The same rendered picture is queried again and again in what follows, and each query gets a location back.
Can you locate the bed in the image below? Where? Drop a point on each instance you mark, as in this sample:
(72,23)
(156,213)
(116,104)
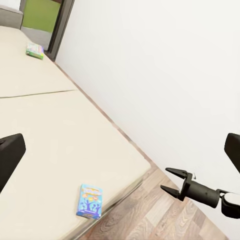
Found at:
(69,142)

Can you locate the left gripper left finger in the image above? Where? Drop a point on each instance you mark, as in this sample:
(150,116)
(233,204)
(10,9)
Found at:
(12,150)

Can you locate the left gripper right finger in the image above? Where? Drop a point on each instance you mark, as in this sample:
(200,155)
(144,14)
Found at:
(232,149)

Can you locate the door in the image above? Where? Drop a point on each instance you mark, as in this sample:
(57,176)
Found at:
(44,22)

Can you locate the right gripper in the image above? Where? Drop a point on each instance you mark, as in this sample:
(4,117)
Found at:
(190,189)

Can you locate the board game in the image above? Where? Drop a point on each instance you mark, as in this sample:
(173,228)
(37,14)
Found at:
(90,201)
(34,50)

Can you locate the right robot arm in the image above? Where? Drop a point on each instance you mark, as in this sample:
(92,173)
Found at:
(230,202)

